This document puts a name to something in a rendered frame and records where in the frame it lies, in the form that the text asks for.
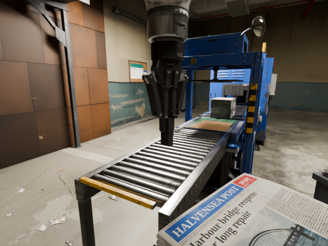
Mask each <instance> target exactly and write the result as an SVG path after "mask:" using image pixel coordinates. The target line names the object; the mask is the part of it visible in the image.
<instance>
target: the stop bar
mask: <svg viewBox="0 0 328 246"><path fill-rule="evenodd" d="M79 182H81V183H83V184H86V185H89V186H92V187H94V188H97V189H99V190H102V191H105V192H107V193H110V194H112V195H115V196H118V197H120V198H123V199H125V200H128V201H131V202H133V203H136V204H138V205H141V206H144V207H146V208H149V209H152V210H153V209H154V208H155V207H156V202H154V201H151V200H149V199H146V198H143V197H140V196H137V195H135V194H132V193H129V192H126V191H123V190H121V189H118V188H115V187H112V186H109V185H107V184H103V183H101V182H98V181H95V180H93V179H90V178H87V177H84V176H83V177H81V178H79Z"/></svg>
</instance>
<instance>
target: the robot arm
mask: <svg viewBox="0 0 328 246"><path fill-rule="evenodd" d="M144 2H145V4H146V11H147V16H146V19H147V39H148V41H149V42H151V44H150V46H151V60H152V66H151V71H150V72H149V73H147V74H143V75H142V79H143V81H144V83H145V85H146V89H147V93H148V98H149V103H150V108H151V112H152V116H154V117H157V118H159V130H160V132H161V144H162V145H165V146H168V147H169V146H173V130H174V119H175V118H178V116H177V115H180V114H181V110H182V106H183V100H184V95H185V88H186V84H187V82H188V80H189V76H185V75H184V74H183V73H182V67H181V62H182V61H183V60H184V46H185V44H184V42H186V41H187V38H188V18H189V16H188V11H189V5H190V2H191V0H144ZM155 80H156V81H155Z"/></svg>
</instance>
